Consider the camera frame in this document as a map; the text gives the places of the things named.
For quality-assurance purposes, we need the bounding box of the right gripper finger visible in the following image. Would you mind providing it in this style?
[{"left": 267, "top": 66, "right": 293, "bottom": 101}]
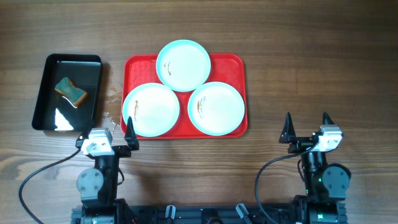
[
  {"left": 322, "top": 112, "right": 335, "bottom": 125},
  {"left": 279, "top": 112, "right": 296, "bottom": 144}
]

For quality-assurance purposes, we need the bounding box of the light blue plate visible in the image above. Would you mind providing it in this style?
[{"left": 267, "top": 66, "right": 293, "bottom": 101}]
[
  {"left": 122, "top": 83, "right": 180, "bottom": 138},
  {"left": 155, "top": 40, "right": 211, "bottom": 92},
  {"left": 187, "top": 82, "right": 245, "bottom": 136}
]

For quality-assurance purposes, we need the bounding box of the green and orange sponge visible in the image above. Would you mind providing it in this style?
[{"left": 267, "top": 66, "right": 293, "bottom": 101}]
[{"left": 55, "top": 77, "right": 88, "bottom": 107}]

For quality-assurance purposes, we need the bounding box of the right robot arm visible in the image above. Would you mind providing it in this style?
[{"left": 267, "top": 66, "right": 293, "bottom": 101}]
[{"left": 279, "top": 113, "right": 351, "bottom": 224}]

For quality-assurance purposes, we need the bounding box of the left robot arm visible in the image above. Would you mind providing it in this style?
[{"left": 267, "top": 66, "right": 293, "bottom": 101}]
[{"left": 71, "top": 118, "right": 139, "bottom": 224}]

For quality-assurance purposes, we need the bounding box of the black water tray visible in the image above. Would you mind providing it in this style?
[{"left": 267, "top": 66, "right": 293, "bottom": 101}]
[{"left": 32, "top": 54, "right": 102, "bottom": 132}]

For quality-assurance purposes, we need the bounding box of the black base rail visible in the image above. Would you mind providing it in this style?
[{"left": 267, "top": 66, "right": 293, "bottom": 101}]
[{"left": 70, "top": 203, "right": 348, "bottom": 224}]

